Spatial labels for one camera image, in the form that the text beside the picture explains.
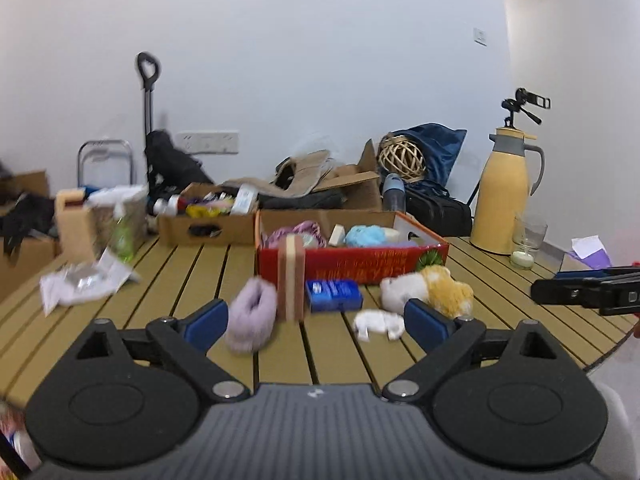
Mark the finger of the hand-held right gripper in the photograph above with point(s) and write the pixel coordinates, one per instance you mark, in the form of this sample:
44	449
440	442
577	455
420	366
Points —
580	275
565	292

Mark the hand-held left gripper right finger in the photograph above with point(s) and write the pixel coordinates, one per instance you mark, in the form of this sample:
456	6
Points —
425	327

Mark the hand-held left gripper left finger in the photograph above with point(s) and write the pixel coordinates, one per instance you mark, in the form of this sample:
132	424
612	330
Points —
207	324

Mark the yellow and white plush toy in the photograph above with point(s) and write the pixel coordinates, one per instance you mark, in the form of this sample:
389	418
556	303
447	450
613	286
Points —
445	292

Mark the lilac fluffy scrunchie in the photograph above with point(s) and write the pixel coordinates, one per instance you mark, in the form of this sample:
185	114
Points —
250	317

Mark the small white plush toy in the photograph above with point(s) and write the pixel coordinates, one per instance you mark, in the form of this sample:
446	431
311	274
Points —
377	325

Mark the purple knit pouch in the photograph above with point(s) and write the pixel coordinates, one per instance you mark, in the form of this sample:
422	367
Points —
400	244

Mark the pink and beige sponge block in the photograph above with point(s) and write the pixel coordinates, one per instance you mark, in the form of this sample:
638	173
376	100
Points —
291	280

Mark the blue tissue packet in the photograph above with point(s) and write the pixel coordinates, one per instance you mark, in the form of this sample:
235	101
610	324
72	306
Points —
334	295

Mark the red cardboard box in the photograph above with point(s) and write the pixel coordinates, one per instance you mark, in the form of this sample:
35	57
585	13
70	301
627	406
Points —
350	262

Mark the light blue plush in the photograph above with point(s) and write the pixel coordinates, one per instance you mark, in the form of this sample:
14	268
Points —
364	236

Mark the mauve fabric bundle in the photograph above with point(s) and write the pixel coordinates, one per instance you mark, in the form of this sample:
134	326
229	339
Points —
292	232

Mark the purple tissue pack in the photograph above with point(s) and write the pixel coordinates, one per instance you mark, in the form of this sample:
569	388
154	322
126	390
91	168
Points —
592	252

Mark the glass with white candle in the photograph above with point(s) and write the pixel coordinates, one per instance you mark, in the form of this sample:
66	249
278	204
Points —
525	255

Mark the small brown cardboard box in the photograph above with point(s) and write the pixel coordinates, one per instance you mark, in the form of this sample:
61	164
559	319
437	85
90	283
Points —
205	230

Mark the yellow thermos jug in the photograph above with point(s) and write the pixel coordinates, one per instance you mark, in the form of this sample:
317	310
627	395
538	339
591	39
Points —
500	200

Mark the yellow snack packet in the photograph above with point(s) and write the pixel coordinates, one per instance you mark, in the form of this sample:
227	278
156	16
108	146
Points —
202	210

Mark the black duffel bag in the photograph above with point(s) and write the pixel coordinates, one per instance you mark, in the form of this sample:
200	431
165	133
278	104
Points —
440	210

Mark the green plastic bottle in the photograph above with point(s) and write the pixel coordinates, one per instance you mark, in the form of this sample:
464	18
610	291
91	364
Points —
123	240

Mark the white bottle with red band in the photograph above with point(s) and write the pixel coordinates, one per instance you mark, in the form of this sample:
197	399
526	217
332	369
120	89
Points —
167	205

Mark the small white box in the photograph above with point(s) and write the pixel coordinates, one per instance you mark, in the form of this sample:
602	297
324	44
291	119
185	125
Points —
337	235

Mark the white carton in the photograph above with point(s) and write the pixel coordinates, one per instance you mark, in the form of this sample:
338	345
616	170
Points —
244	199

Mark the white plastic bag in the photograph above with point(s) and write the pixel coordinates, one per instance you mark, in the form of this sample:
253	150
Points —
82	282

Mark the blue water bottle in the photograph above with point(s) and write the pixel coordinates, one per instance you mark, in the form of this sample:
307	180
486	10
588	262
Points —
394	195

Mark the large brown cardboard box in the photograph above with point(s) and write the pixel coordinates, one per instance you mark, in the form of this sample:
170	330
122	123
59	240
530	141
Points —
350	187

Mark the black trolley bag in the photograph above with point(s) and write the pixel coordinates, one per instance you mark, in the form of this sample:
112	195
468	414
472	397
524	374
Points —
172	160

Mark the rattan ball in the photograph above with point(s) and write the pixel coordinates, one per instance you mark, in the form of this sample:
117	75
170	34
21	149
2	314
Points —
401	157

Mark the dark blue cloth bag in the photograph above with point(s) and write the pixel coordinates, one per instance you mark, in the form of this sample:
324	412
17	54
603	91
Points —
442	152

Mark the white folding stool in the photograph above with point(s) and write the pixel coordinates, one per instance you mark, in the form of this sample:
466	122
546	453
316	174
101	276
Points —
105	160

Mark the black clothes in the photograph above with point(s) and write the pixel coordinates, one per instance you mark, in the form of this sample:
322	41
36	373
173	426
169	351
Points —
25	217

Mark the white wall socket strip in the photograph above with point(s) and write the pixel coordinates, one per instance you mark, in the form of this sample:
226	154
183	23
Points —
207	142

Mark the tripod with camera mount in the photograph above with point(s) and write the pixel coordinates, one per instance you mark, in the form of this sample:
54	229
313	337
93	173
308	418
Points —
527	100

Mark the white wall switch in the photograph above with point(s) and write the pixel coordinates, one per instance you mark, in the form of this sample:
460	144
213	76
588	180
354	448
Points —
480	36

